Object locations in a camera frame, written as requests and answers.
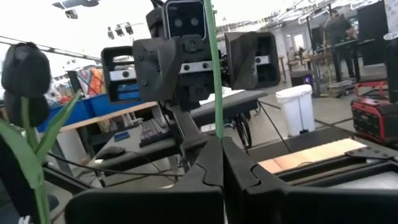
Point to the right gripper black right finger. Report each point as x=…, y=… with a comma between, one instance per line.
x=295, y=208

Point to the black box with light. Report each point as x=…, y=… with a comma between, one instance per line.
x=300, y=77

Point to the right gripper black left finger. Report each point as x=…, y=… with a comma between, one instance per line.
x=155, y=208

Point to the blue plastic bin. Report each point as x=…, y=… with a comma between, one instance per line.
x=102, y=104
x=77, y=113

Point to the black panel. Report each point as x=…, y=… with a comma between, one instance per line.
x=373, y=31

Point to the black artificial tulip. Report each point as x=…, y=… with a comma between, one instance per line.
x=25, y=68
x=29, y=110

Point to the black computer mouse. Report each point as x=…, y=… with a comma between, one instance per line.
x=110, y=152

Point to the black ceiling spotlight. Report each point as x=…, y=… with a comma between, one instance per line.
x=119, y=30
x=110, y=32
x=129, y=28

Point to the red metal frame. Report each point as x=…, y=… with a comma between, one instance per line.
x=370, y=84

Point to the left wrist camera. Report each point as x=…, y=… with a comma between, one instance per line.
x=185, y=18

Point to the person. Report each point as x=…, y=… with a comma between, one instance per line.
x=339, y=31

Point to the dark red artificial tulip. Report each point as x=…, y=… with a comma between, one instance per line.
x=216, y=77

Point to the colourful patterned cloth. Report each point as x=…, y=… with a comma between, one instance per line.
x=93, y=81

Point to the light wooden workbench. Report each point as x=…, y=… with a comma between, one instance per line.
x=124, y=112

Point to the red and black equipment case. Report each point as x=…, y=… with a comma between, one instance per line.
x=370, y=121

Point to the white pedal trash bin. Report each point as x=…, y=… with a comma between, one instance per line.
x=295, y=112

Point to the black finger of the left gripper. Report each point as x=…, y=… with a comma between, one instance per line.
x=155, y=68
x=245, y=59

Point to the dark computer keyboard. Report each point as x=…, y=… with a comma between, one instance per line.
x=152, y=132

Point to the black standing desk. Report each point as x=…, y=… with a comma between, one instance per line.
x=342, y=45

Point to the small blue object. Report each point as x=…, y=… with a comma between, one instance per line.
x=122, y=136

